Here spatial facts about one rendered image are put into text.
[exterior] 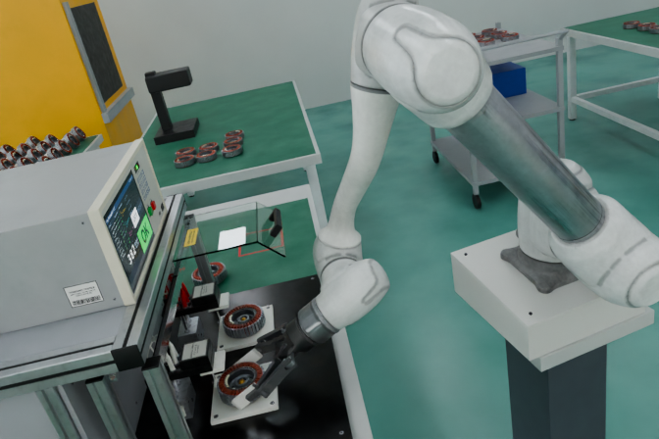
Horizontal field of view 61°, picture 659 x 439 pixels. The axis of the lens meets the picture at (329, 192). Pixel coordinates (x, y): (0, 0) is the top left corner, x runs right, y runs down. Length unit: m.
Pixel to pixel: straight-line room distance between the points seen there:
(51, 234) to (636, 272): 1.05
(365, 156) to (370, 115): 0.09
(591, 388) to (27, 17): 4.29
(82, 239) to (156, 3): 5.45
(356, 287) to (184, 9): 5.44
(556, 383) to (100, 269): 1.11
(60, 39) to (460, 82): 4.16
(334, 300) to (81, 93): 3.83
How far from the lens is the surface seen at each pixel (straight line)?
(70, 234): 1.11
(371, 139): 1.04
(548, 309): 1.36
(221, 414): 1.34
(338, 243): 1.29
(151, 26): 6.48
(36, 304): 1.20
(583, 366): 1.61
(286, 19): 6.39
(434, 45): 0.78
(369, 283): 1.19
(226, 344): 1.53
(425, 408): 2.32
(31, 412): 1.18
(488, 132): 0.92
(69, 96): 4.83
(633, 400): 2.39
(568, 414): 1.68
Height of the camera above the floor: 1.66
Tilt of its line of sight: 23 degrees down
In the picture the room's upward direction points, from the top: 12 degrees counter-clockwise
